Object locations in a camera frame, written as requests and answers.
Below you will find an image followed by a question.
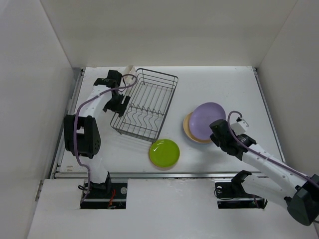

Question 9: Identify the purple plate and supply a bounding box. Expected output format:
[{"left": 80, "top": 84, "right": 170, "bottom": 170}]
[{"left": 189, "top": 102, "right": 226, "bottom": 140}]

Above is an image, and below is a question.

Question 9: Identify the yellow plate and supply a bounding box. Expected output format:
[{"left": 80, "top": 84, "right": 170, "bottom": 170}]
[{"left": 183, "top": 112, "right": 212, "bottom": 144}]

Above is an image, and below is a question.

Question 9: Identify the green plate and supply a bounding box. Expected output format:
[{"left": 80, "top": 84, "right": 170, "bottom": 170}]
[{"left": 149, "top": 139, "right": 180, "bottom": 167}]

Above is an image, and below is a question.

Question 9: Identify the orange plate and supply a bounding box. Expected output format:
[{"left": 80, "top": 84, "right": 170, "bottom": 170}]
[{"left": 152, "top": 164, "right": 175, "bottom": 171}]

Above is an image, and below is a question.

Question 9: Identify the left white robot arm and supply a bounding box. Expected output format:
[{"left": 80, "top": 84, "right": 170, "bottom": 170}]
[{"left": 63, "top": 70, "right": 138, "bottom": 198}]

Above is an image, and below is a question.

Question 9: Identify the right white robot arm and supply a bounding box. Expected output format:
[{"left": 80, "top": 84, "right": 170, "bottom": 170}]
[{"left": 209, "top": 118, "right": 319, "bottom": 226}]

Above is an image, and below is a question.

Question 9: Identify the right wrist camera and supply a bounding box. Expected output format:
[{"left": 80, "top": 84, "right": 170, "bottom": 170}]
[{"left": 231, "top": 117, "right": 249, "bottom": 135}]

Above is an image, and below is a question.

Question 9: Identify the grey wire dish rack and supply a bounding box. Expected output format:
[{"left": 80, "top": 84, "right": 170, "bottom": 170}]
[{"left": 110, "top": 68, "right": 178, "bottom": 143}]

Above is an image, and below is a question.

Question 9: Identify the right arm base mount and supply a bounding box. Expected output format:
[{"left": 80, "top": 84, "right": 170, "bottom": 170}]
[{"left": 214, "top": 182, "right": 268, "bottom": 210}]

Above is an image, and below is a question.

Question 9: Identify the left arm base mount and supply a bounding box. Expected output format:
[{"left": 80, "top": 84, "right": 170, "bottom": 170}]
[{"left": 80, "top": 181, "right": 128, "bottom": 210}]

